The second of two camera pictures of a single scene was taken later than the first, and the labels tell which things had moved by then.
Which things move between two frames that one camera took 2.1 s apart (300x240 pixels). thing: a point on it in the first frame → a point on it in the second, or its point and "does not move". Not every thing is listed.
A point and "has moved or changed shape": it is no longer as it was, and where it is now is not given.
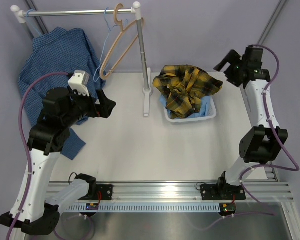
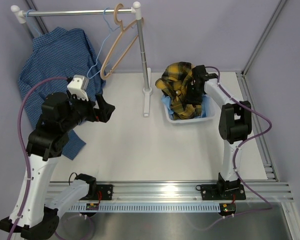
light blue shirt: [205, 107] has moved or changed shape
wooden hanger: [102, 76] does not move
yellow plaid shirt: [184, 86] does not move
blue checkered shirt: [65, 50] does not move
